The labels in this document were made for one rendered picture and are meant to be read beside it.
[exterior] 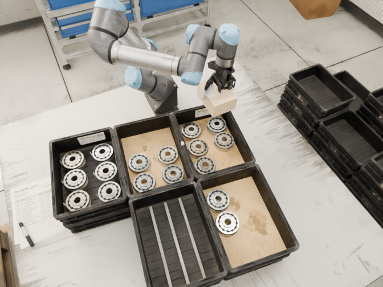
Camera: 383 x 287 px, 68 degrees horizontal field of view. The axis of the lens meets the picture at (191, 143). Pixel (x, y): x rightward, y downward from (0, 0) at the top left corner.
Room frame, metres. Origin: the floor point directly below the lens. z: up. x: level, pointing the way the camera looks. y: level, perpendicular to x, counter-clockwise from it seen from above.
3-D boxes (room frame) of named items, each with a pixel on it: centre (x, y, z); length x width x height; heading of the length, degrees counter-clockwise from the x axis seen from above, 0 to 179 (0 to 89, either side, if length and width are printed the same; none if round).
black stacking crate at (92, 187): (0.59, 0.47, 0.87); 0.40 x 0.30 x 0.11; 20
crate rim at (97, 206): (0.59, 0.47, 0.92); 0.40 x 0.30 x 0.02; 20
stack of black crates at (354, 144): (1.18, -1.12, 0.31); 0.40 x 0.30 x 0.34; 29
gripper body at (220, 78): (0.89, -0.12, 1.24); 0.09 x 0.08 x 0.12; 29
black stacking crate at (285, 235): (0.42, -0.23, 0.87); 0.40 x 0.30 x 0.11; 20
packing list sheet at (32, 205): (0.47, 0.75, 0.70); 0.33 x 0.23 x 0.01; 29
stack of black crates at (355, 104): (1.72, -1.28, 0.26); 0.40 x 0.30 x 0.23; 29
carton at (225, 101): (0.92, -0.11, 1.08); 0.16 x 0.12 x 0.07; 29
